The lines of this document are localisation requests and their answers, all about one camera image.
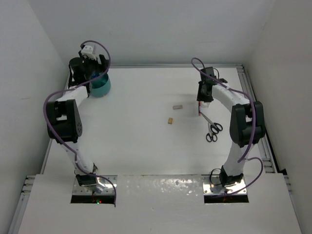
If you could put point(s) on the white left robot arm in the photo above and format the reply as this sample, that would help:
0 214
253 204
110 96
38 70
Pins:
65 126

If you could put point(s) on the metal base plate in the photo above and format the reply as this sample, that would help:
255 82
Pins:
103 184
212 186

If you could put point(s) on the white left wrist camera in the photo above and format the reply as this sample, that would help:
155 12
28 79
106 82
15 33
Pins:
88 51

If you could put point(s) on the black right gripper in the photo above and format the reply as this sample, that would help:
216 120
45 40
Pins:
200 97

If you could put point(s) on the teal round divided container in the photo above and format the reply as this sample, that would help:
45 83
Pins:
101 85

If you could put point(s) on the clear tape roll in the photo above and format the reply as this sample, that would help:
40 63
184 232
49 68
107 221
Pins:
204 104

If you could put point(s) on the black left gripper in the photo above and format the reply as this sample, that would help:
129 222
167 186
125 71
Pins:
100 68

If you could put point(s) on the white eraser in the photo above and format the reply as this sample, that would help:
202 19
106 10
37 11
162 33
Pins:
176 107

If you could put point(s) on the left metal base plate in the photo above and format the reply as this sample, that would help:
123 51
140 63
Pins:
103 184

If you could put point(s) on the orange red pen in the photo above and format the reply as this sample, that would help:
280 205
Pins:
199 108

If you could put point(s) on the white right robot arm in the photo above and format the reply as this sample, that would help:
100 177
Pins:
247 124

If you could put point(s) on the large black handled scissors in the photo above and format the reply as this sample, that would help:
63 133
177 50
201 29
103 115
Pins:
215 127

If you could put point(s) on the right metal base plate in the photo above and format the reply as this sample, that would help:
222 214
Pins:
212 186

